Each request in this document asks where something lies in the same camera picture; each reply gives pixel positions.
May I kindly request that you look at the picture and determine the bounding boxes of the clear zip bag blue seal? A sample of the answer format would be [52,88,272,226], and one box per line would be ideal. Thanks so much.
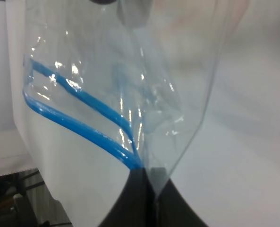
[21,0,249,199]

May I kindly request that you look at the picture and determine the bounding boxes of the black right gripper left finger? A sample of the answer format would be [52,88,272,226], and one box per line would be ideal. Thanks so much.
[100,168,157,227]

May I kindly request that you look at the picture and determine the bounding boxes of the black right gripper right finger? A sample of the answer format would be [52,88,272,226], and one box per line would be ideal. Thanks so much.
[148,167,207,227]

